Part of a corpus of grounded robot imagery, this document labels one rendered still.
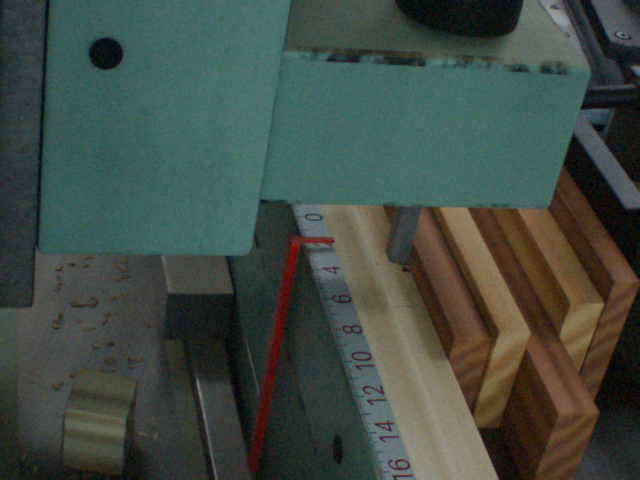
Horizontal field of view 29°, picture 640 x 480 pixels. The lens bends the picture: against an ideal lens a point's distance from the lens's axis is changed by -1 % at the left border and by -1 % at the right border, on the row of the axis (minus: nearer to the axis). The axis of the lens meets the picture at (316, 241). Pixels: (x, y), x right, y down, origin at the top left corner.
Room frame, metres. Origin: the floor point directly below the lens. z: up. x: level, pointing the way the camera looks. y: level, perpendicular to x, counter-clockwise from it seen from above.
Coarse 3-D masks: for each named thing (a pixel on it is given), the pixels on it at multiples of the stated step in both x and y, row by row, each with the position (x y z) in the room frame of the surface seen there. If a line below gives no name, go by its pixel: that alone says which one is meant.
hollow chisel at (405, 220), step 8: (400, 208) 0.46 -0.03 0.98; (408, 208) 0.46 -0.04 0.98; (416, 208) 0.46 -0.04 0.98; (400, 216) 0.46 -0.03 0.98; (408, 216) 0.46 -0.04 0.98; (416, 216) 0.46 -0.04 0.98; (392, 224) 0.47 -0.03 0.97; (400, 224) 0.46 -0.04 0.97; (408, 224) 0.46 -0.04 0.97; (416, 224) 0.47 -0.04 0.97; (392, 232) 0.47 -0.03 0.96; (400, 232) 0.46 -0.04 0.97; (408, 232) 0.46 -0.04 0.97; (392, 240) 0.47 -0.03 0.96; (400, 240) 0.46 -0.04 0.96; (408, 240) 0.46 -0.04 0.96; (392, 248) 0.46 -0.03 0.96; (400, 248) 0.46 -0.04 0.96; (408, 248) 0.46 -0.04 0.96; (392, 256) 0.46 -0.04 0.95; (400, 256) 0.46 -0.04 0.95; (408, 256) 0.47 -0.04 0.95
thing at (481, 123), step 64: (320, 0) 0.46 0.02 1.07; (384, 0) 0.47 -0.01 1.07; (320, 64) 0.42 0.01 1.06; (384, 64) 0.42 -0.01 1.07; (448, 64) 0.43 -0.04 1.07; (512, 64) 0.44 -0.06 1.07; (576, 64) 0.45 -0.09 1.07; (320, 128) 0.42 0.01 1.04; (384, 128) 0.43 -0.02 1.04; (448, 128) 0.43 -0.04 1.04; (512, 128) 0.44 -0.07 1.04; (320, 192) 0.42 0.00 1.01; (384, 192) 0.43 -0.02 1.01; (448, 192) 0.44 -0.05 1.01; (512, 192) 0.44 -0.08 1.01
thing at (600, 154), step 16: (576, 128) 0.54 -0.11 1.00; (592, 128) 0.55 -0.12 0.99; (576, 144) 0.53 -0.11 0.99; (592, 144) 0.53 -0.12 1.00; (576, 160) 0.53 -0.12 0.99; (592, 160) 0.51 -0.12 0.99; (608, 160) 0.52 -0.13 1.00; (576, 176) 0.52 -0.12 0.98; (592, 176) 0.51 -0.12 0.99; (608, 176) 0.50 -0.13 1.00; (624, 176) 0.50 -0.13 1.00; (592, 192) 0.50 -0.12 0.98; (608, 192) 0.49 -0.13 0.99; (624, 192) 0.49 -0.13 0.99; (592, 208) 0.50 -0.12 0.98; (608, 208) 0.49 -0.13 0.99; (624, 208) 0.48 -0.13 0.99; (608, 224) 0.48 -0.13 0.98; (624, 224) 0.48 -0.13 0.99; (624, 240) 0.48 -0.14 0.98; (624, 256) 0.48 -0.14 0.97
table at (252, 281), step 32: (256, 256) 0.53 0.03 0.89; (256, 288) 0.52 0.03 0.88; (256, 320) 0.51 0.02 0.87; (256, 352) 0.50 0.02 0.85; (288, 352) 0.45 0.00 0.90; (288, 384) 0.44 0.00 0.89; (608, 384) 0.47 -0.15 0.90; (288, 416) 0.43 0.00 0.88; (608, 416) 0.44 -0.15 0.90; (288, 448) 0.42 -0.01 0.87; (608, 448) 0.42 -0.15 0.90
